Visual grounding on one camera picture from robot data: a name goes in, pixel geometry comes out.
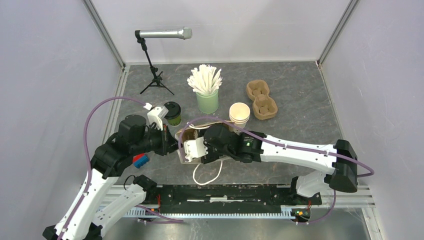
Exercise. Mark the brown cardboard cup carrier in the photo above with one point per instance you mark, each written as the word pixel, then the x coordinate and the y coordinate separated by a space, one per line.
pixel 264 107

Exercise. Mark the red and blue block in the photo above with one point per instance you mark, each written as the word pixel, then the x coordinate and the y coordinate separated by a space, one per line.
pixel 139 160

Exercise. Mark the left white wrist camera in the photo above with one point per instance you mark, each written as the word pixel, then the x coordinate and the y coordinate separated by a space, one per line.
pixel 155 115

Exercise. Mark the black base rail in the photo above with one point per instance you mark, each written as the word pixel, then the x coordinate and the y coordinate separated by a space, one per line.
pixel 226 199

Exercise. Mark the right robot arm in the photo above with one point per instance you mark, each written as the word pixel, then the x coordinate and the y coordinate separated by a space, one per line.
pixel 333 164

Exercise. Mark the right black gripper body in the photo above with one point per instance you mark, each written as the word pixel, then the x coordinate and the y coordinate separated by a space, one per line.
pixel 213 154

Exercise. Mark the black plastic cup lid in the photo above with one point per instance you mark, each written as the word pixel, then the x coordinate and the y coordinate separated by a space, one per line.
pixel 174 110

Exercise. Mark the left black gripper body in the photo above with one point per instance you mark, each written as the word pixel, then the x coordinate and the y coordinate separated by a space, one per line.
pixel 159 140

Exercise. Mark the brown paper bag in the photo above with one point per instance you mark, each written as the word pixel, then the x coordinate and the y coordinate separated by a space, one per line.
pixel 191 133

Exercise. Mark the stack of white paper cups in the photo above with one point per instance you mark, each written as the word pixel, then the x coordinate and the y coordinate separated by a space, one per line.
pixel 239 113

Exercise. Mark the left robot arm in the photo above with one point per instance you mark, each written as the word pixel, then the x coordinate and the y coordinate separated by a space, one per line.
pixel 134 137

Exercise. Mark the black tripod mic stand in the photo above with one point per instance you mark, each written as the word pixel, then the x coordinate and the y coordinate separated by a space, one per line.
pixel 157 78

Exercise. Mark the green straw holder cup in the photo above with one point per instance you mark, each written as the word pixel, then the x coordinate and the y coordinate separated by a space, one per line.
pixel 208 103

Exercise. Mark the green paper coffee cup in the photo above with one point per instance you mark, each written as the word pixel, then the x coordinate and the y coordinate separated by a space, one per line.
pixel 174 121

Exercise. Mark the white paper straws bundle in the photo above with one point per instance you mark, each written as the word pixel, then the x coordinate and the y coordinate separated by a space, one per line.
pixel 205 79

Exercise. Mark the silver microphone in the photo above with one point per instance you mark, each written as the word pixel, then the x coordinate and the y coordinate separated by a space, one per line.
pixel 183 33

